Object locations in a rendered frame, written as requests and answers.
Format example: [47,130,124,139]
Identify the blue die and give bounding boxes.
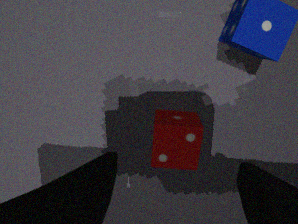
[218,0,298,63]

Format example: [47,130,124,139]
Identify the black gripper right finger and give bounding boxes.
[237,163,298,224]

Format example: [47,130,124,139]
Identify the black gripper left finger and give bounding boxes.
[0,152,118,224]

